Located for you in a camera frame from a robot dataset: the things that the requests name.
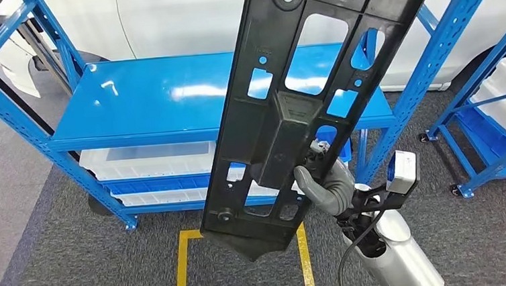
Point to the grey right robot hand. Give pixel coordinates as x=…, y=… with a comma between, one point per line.
x=307, y=180

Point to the black plastic panel part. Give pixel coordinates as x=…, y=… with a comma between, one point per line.
x=280, y=144

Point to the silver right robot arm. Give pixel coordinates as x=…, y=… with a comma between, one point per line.
x=404, y=265

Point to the blue metal shelf rack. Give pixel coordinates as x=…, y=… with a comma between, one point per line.
x=143, y=100

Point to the blue shelf rack on casters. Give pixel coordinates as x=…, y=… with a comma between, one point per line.
x=484, y=137

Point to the blue plastic bin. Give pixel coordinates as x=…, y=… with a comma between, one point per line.
x=346, y=151
x=158, y=184

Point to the yellow tape floor square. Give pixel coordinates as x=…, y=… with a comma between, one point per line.
x=183, y=276

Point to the black pole stand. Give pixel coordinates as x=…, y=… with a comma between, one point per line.
x=101, y=206

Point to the white car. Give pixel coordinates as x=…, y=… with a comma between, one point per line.
x=173, y=18

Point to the grey metal stand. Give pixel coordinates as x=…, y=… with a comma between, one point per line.
x=39, y=63

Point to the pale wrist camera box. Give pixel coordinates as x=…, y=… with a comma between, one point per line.
x=403, y=171

